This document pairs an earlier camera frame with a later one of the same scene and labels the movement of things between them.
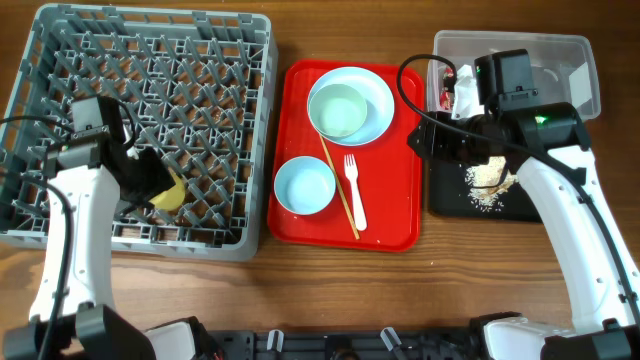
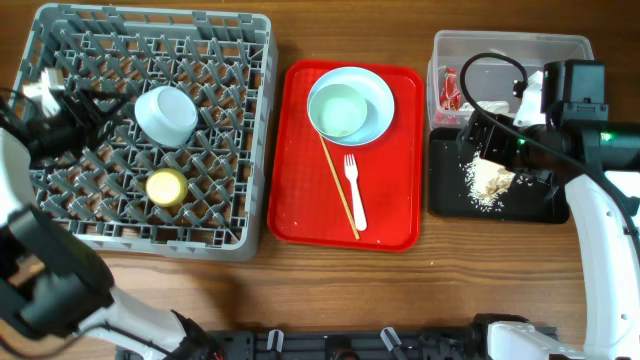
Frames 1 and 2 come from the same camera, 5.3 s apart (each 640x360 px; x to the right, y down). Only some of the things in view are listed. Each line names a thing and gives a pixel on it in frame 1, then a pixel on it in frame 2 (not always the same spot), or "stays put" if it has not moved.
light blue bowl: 305,185 -> 167,115
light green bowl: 338,110 stays put
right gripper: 433,143 -> 493,145
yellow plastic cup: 173,197 stays put
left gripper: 162,181 -> 92,125
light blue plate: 378,97 stays put
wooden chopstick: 355,230 stays put
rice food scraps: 490,174 stays put
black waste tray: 450,200 stays put
